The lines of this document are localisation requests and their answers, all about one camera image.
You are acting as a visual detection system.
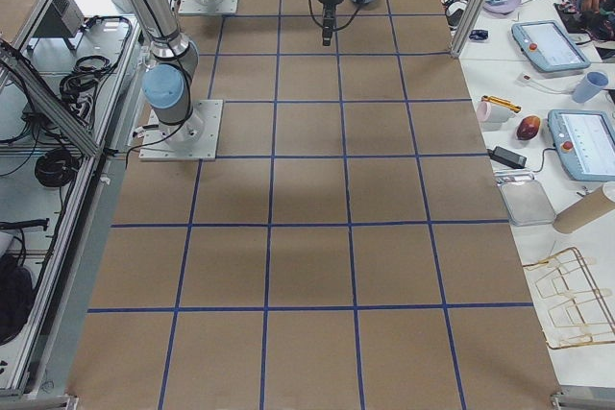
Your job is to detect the purple plate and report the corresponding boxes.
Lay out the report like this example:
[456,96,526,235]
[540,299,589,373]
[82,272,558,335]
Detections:
[482,0,522,15]

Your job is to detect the gold metal tool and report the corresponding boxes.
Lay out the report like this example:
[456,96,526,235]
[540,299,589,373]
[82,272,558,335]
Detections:
[481,95,522,113]

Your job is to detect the far teach pendant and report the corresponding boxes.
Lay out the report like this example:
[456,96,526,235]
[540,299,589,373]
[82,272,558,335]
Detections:
[511,20,591,73]

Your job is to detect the teach pendant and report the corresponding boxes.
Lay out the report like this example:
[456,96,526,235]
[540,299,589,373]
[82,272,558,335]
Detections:
[547,109,614,182]
[511,20,591,73]

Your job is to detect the red apple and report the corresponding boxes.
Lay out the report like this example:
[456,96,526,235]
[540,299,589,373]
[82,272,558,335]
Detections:
[516,115,541,141]

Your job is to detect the black power adapter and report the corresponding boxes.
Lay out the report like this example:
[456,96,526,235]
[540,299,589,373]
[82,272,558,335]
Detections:
[487,146,527,169]

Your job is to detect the light blue plastic cup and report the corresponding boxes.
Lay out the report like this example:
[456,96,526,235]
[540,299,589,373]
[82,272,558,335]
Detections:
[572,71,609,104]

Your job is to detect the metal tray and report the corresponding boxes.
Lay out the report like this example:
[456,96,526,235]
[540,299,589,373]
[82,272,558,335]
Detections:
[494,170,555,227]

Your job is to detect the near teach pendant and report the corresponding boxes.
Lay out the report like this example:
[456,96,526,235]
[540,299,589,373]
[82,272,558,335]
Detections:
[547,109,614,182]

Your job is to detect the cardboard tube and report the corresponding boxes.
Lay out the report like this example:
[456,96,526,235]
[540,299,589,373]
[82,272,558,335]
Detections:
[553,181,614,233]

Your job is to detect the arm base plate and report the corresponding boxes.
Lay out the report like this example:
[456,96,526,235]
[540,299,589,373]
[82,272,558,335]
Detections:
[138,100,223,161]
[176,0,238,16]

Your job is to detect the aluminium frame post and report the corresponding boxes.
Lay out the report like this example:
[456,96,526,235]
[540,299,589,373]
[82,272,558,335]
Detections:
[449,0,510,60]

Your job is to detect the gold wire rack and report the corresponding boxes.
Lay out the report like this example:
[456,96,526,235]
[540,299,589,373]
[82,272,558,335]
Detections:
[523,247,614,350]

